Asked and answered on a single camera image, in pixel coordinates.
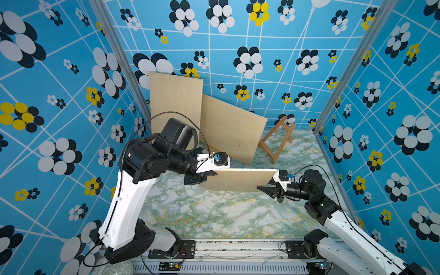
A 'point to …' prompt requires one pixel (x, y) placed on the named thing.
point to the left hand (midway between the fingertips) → (217, 164)
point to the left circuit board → (169, 266)
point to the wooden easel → (268, 150)
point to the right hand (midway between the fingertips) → (261, 182)
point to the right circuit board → (316, 268)
